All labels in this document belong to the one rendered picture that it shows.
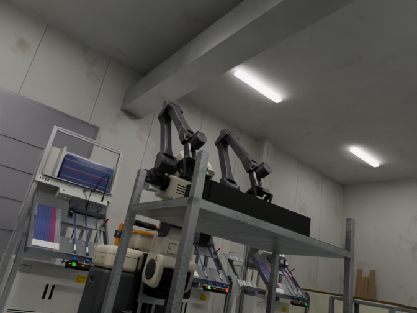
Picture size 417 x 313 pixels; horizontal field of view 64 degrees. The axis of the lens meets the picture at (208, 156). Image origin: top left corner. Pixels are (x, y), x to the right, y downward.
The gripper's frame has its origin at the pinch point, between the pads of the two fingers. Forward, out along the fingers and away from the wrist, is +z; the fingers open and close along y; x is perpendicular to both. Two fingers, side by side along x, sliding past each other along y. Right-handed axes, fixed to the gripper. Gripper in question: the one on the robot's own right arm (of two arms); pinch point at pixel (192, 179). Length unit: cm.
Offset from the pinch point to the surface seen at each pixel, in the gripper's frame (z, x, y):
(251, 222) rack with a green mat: 33.6, -24.3, 4.3
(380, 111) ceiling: -382, 20, 509
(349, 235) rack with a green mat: 24, -26, 66
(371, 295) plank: -178, 357, 854
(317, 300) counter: -78, 244, 432
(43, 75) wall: -424, 319, -52
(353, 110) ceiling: -399, 54, 475
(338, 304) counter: -61, 209, 432
